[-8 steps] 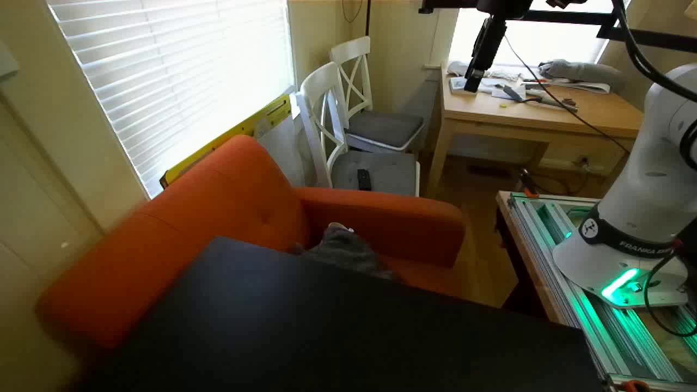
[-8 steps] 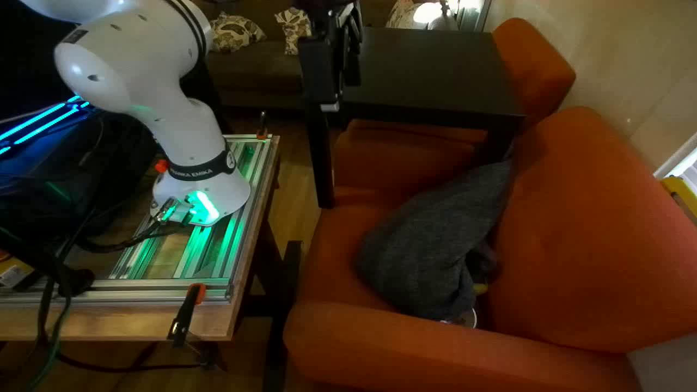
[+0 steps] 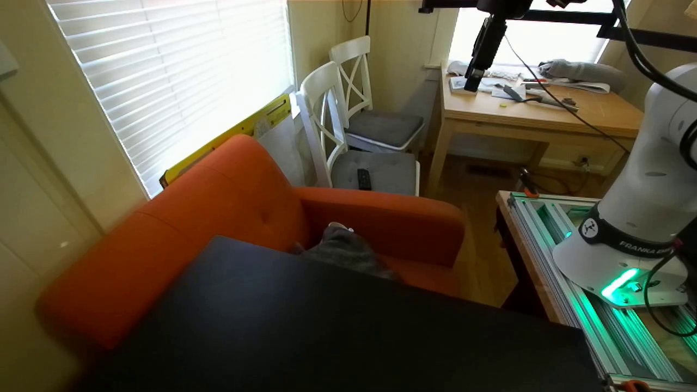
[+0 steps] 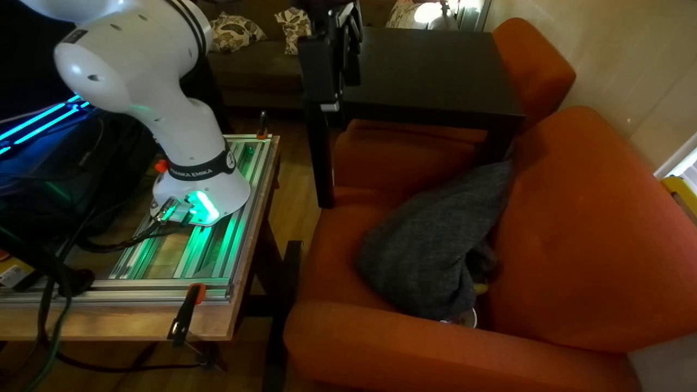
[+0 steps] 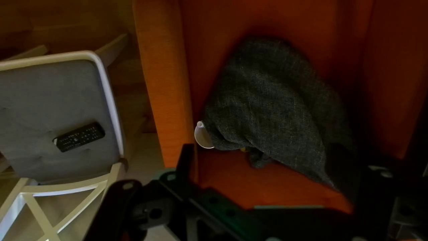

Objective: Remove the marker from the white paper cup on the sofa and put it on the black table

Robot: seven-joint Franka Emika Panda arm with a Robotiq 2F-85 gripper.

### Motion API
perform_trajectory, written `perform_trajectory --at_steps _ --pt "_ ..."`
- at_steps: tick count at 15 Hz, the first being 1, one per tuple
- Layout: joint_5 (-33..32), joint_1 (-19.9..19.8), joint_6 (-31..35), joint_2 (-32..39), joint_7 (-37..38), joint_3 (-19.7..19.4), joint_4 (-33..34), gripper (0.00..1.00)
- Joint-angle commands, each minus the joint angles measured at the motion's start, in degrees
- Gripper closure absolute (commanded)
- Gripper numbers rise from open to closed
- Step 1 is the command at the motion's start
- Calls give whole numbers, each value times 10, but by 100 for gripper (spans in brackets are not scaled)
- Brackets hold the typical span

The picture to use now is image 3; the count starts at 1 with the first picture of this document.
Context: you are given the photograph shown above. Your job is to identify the black metal bar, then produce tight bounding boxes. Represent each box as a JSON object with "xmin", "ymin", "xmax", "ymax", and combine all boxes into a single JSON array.
[{"xmin": 520, "ymin": 0, "xmax": 697, "ymax": 52}]

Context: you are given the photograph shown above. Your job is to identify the yellow spirit level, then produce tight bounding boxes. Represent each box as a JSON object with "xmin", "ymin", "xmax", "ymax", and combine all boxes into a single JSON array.
[{"xmin": 160, "ymin": 92, "xmax": 295, "ymax": 190}]

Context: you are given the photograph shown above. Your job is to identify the light wooden desk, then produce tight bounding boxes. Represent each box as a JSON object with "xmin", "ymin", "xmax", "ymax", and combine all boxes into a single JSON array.
[{"xmin": 422, "ymin": 68, "xmax": 644, "ymax": 198}]

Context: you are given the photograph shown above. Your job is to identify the aluminium frame robot table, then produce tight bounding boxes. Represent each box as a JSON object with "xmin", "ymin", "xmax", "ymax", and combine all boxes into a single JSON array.
[{"xmin": 495, "ymin": 190, "xmax": 697, "ymax": 392}]

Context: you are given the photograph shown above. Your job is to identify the white window blind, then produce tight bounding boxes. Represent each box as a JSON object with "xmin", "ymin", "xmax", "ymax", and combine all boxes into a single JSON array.
[{"xmin": 46, "ymin": 0, "xmax": 297, "ymax": 198}]

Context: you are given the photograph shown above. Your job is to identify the light grey cloth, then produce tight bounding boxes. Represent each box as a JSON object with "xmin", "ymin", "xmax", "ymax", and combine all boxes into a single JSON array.
[{"xmin": 537, "ymin": 59, "xmax": 630, "ymax": 94}]

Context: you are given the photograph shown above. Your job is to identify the dark grey cloth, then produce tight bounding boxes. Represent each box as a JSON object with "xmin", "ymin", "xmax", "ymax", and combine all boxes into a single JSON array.
[{"xmin": 291, "ymin": 220, "xmax": 401, "ymax": 281}]

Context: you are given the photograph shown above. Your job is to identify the white papers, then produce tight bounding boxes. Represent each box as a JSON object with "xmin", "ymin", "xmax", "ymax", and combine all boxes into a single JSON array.
[{"xmin": 444, "ymin": 62, "xmax": 510, "ymax": 96}]

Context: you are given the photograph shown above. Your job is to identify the orange fabric sofa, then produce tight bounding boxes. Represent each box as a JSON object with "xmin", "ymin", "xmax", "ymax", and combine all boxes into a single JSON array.
[{"xmin": 34, "ymin": 133, "xmax": 470, "ymax": 358}]

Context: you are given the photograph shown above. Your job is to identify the black base cable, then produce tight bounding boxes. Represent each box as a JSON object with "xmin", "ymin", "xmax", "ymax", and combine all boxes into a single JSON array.
[{"xmin": 641, "ymin": 249, "xmax": 697, "ymax": 341}]

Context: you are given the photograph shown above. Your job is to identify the white flat panel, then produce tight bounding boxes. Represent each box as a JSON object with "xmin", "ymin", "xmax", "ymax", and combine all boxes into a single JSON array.
[{"xmin": 253, "ymin": 108, "xmax": 316, "ymax": 188}]

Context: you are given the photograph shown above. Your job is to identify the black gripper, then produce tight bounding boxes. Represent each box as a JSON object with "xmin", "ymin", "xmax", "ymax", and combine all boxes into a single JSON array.
[{"xmin": 462, "ymin": 15, "xmax": 510, "ymax": 94}]

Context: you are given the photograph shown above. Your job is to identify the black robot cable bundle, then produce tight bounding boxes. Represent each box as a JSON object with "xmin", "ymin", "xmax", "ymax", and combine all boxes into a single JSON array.
[{"xmin": 607, "ymin": 0, "xmax": 697, "ymax": 104}]

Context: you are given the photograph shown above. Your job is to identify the black table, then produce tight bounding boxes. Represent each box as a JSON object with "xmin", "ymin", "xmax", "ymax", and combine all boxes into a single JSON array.
[{"xmin": 74, "ymin": 235, "xmax": 605, "ymax": 392}]

